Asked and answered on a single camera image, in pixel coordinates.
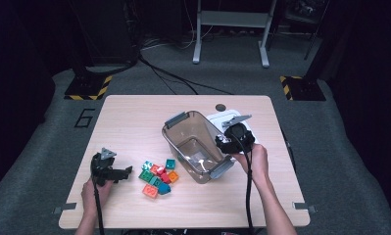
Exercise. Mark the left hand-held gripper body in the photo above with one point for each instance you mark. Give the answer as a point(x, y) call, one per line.
point(102, 168)

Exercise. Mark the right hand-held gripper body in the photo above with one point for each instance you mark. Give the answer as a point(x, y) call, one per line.
point(239, 136)

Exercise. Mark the green toy block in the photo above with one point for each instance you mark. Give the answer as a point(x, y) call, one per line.
point(146, 176)

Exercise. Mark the white bin lid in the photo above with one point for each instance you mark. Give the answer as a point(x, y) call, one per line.
point(220, 117)

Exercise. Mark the clear plastic storage box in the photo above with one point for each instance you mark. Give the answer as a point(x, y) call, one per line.
point(196, 143)

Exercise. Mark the orange-red toy block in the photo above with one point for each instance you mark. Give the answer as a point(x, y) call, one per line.
point(154, 169)

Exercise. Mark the coral toy block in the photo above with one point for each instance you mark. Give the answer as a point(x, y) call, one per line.
point(150, 191)

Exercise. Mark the light teal toy block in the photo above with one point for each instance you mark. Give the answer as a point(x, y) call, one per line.
point(155, 181)

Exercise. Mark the red toy block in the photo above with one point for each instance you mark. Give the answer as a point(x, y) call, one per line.
point(165, 178)
point(160, 170)

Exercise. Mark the blue toy block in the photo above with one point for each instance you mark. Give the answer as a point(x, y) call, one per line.
point(164, 188)

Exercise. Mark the teal square toy block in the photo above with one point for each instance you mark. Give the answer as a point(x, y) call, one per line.
point(170, 163)

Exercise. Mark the orange toy block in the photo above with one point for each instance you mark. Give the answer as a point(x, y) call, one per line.
point(173, 176)

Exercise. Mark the person's left hand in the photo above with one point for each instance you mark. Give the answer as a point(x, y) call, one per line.
point(95, 196)

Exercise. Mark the person's right hand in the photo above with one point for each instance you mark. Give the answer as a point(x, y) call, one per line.
point(257, 161)

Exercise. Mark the grey tape strip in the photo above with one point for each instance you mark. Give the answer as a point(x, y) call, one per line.
point(302, 205)
point(67, 206)

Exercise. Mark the black stand base striped edge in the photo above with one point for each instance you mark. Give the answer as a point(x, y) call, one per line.
point(85, 86)
point(304, 88)

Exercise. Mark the black equipment cabinet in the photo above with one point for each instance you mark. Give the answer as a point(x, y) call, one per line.
point(114, 32)

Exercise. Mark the white metal table frame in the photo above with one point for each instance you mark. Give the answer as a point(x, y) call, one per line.
point(232, 19)

